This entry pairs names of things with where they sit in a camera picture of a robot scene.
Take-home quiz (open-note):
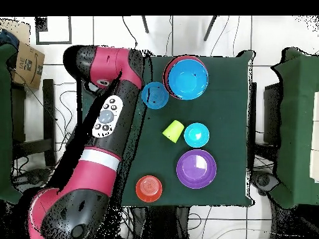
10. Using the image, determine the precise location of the blue ring-patterned bowl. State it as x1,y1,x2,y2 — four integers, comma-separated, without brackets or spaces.
141,81,169,110

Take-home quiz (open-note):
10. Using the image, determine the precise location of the large orange bowl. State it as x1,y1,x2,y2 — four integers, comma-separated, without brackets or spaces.
162,55,208,100

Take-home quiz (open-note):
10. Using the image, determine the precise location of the large deep blue bowl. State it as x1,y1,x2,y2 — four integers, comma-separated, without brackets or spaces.
167,59,209,101

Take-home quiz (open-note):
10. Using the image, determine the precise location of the black tripod leg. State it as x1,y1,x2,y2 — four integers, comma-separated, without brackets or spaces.
203,16,217,42
141,16,150,34

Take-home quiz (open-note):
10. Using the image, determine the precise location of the cardboard box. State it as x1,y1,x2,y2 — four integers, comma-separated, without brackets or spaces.
11,40,46,90

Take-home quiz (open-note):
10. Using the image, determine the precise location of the green cup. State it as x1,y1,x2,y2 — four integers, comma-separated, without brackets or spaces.
162,119,185,144

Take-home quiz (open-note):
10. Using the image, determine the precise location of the dark blue bag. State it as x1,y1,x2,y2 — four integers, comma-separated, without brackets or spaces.
0,29,20,49

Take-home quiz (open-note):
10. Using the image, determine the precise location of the green cloth side table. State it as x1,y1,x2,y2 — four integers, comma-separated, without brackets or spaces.
270,47,319,209
0,43,25,205

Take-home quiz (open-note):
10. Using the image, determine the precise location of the small light blue bowl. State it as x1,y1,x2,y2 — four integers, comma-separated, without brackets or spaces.
183,122,210,148

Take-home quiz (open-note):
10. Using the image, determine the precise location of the small red-orange bowl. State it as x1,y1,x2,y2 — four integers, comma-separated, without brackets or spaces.
135,175,163,203

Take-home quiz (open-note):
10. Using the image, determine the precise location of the dark green table cloth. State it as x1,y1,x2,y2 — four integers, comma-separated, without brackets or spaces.
75,49,256,208

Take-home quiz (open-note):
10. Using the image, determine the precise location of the purple bowl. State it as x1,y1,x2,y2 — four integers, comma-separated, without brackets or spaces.
176,149,217,189

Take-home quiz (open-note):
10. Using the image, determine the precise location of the black furniture piece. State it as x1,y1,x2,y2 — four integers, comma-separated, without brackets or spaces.
263,83,282,145

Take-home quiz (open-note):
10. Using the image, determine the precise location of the white board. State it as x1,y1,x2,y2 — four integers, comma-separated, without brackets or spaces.
309,91,319,180

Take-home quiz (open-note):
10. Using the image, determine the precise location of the thin black floor cable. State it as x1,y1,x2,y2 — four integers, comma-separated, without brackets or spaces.
121,16,138,49

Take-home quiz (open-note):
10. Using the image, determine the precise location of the black stool frame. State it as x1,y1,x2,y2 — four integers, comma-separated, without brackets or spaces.
11,78,57,167

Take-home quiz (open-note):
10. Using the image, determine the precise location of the black square floor frame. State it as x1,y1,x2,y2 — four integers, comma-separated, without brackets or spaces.
35,16,72,45

